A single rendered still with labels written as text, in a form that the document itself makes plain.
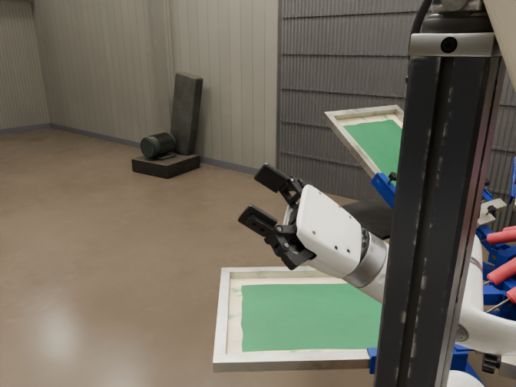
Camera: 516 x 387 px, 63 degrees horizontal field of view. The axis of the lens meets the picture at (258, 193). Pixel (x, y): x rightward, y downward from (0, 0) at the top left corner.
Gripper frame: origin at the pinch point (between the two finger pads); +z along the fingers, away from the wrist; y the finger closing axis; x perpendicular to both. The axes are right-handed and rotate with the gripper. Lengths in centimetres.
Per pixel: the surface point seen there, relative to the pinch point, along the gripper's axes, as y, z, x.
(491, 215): -127, -122, 34
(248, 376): -91, -90, 191
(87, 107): -708, 252, 593
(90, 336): -103, 1, 262
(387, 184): -129, -75, 52
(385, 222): -150, -102, 83
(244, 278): -76, -37, 100
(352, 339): -47, -69, 67
